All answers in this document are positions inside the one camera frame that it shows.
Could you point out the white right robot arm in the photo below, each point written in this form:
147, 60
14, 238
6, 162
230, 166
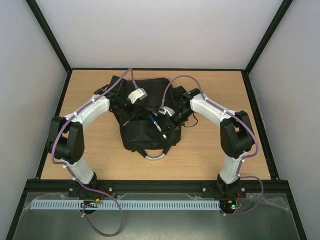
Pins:
237, 137

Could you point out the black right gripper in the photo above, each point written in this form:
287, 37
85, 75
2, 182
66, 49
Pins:
167, 120

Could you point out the grey slotted cable duct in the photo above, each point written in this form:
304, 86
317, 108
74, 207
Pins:
126, 205

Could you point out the black backpack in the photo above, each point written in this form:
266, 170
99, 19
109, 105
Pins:
139, 134

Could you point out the black aluminium frame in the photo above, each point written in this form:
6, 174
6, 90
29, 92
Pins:
275, 185

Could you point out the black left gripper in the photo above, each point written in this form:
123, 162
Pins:
136, 109

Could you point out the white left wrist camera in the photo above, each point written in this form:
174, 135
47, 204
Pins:
137, 94

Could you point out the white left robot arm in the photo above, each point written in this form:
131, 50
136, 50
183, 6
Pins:
66, 142

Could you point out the blue marker pen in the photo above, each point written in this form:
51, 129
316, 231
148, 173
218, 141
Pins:
155, 123

